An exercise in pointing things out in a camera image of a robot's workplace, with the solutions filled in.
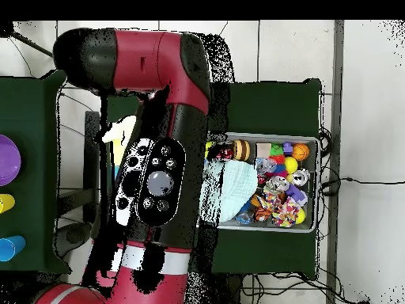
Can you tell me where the yellow cup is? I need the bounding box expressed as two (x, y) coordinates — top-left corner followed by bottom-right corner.
(0, 193), (17, 215)

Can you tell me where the dark green tablecloth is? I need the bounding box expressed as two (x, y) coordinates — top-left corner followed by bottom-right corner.
(100, 78), (324, 279)

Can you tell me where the mint green muslin cloth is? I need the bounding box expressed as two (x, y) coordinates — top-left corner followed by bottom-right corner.
(201, 159), (259, 224)

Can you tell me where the cream muslin cloth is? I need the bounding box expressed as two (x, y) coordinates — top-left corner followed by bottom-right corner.
(102, 115), (138, 153)

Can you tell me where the dark green side table cloth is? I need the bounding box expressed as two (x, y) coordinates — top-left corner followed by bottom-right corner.
(0, 69), (70, 275)

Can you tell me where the black tripod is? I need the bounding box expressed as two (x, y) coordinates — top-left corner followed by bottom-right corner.
(0, 21), (57, 59)

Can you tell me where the clear mesh bin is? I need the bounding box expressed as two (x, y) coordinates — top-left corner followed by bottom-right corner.
(201, 129), (320, 234)

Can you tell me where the wooden box with three holes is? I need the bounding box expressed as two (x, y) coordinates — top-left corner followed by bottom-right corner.
(110, 123), (127, 184)

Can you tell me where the purple plate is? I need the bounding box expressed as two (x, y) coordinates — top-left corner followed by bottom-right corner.
(0, 134), (23, 188)

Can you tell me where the blue cup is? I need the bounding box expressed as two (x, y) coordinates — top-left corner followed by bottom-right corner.
(0, 235), (27, 263)

